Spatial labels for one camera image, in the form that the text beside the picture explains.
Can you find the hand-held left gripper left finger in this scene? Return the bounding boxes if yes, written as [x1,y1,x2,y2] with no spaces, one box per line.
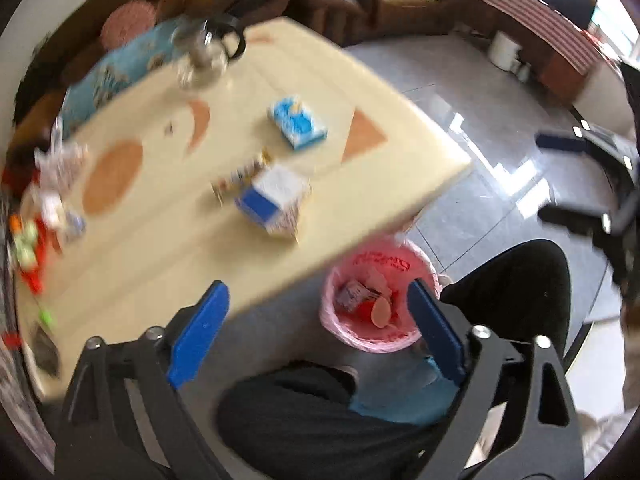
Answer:
[54,281,231,480]

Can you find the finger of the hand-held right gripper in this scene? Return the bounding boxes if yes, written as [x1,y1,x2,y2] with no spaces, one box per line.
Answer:
[537,202,627,242]
[535,127,637,171]

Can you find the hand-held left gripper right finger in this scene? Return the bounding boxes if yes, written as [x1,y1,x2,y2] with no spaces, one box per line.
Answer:
[406,280,586,480]

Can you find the trash bin pink bag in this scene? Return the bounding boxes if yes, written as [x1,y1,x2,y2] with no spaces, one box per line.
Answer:
[320,237,441,356]

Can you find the brown wooden cabinet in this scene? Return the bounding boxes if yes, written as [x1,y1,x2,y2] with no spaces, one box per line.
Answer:
[465,0,596,106]

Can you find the light blue stool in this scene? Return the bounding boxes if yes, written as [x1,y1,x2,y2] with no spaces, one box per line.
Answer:
[350,355,466,426]

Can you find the person's leg black trousers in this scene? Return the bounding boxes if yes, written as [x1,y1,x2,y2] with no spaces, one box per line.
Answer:
[440,240,572,361]
[217,360,451,480]

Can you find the beige wooden coffee table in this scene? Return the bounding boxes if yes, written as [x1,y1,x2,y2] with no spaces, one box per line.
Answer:
[10,16,473,401]

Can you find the red checked tablecloth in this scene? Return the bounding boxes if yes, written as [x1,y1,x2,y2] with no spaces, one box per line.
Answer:
[467,0,608,76]

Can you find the dark crumpled object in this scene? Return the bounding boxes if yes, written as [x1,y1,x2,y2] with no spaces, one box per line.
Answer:
[30,327,63,378]

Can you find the yellow patterned box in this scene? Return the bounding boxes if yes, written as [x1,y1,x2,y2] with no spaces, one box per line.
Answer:
[211,149,273,206]

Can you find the white blue medicine box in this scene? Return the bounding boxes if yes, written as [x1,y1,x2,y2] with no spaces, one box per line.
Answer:
[235,165,312,242]

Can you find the small candy wrapper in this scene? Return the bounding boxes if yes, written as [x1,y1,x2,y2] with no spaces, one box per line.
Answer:
[62,210,87,241]

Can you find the floral patterned blanket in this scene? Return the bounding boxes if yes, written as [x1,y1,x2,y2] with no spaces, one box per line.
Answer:
[0,195,56,463]

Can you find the small white plastic bag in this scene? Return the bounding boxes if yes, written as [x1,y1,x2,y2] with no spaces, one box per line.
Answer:
[25,185,66,231]

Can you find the brown leather armchair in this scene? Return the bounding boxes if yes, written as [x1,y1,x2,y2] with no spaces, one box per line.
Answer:
[300,0,468,46]

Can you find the blue tissue packet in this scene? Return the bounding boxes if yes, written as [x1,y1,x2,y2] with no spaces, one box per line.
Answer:
[267,95,328,152]

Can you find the pink round knitted cushion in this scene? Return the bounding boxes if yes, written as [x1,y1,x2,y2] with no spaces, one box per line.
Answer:
[100,1,156,51]

